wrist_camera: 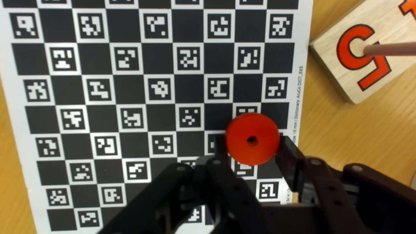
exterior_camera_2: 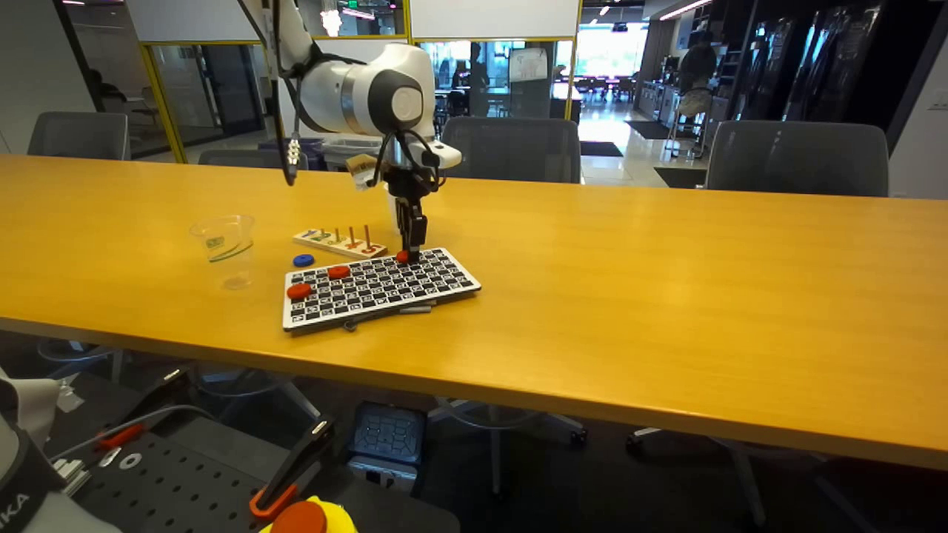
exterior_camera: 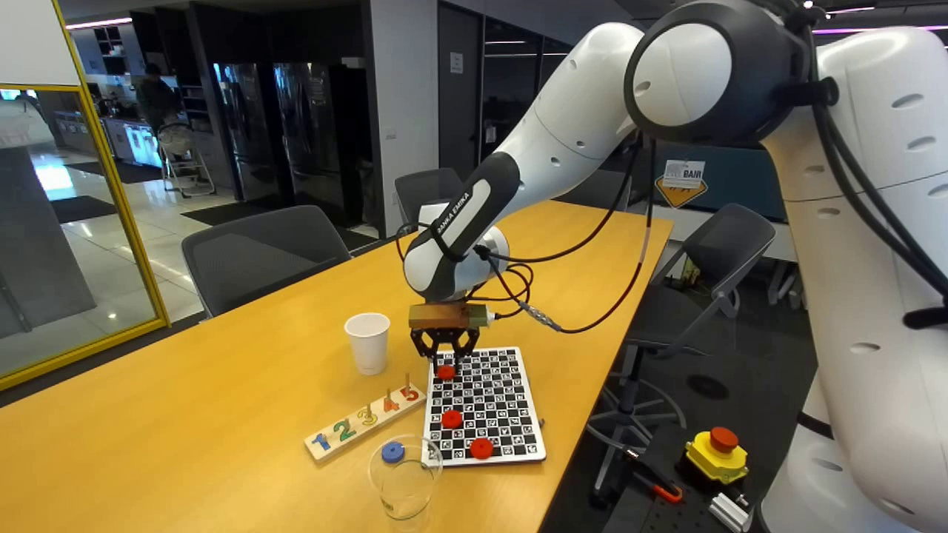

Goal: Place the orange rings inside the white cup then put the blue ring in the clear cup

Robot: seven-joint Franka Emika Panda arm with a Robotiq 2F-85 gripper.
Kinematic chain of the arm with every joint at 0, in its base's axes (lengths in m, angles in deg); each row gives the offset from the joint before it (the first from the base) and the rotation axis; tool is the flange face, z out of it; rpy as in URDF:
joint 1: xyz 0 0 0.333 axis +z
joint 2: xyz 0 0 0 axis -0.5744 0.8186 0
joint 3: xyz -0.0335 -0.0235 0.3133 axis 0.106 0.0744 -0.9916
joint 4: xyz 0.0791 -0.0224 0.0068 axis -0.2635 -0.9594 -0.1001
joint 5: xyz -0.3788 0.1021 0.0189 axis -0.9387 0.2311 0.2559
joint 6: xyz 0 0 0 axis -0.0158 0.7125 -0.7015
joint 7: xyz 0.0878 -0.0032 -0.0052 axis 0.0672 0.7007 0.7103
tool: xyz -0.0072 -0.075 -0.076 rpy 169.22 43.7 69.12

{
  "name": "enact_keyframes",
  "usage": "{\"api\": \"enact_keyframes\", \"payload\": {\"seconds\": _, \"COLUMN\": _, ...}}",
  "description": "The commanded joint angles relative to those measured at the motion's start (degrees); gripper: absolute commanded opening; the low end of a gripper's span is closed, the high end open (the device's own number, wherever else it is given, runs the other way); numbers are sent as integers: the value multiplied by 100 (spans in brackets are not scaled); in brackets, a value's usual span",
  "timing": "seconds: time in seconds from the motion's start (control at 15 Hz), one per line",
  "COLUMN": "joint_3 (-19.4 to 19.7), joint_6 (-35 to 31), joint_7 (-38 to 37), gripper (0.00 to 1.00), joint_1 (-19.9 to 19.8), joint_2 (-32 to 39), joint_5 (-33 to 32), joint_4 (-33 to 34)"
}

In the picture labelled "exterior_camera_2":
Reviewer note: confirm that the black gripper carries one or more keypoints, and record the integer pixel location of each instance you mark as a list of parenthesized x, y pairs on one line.
[(411, 181)]

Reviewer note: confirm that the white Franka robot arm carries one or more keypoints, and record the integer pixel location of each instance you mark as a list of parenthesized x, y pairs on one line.
[(358, 92)]

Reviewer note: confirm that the black white checker calibration board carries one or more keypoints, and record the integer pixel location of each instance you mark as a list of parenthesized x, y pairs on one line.
[(396, 286)]

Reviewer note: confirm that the wooden number peg board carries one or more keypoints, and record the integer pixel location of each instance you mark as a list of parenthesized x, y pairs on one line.
[(327, 241)]

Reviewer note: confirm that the grey office chair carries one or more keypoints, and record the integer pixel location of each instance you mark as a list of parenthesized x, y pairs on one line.
[(78, 135), (248, 155), (336, 157), (507, 148), (799, 155)]

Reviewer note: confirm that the grey mesh box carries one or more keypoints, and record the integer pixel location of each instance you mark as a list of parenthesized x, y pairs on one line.
[(387, 444)]

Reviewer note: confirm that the black office chair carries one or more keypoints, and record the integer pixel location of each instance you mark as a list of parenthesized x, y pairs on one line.
[(497, 432)]

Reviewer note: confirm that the black orange bar clamp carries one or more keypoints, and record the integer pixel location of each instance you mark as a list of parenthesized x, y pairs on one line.
[(165, 389), (293, 474)]

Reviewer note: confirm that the yellow framed glass partition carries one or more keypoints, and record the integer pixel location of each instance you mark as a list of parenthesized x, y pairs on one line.
[(165, 98)]

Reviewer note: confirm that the yellow red emergency stop button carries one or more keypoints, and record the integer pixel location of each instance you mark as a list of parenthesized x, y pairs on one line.
[(313, 520)]

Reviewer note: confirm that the black perforated breadboard plate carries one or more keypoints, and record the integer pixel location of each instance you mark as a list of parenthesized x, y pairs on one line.
[(187, 484)]

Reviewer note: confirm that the small silver washer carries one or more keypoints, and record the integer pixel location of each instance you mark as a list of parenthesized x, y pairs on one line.
[(133, 460)]

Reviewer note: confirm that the dark office chair base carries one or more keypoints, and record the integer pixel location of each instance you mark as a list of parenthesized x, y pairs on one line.
[(747, 484)]

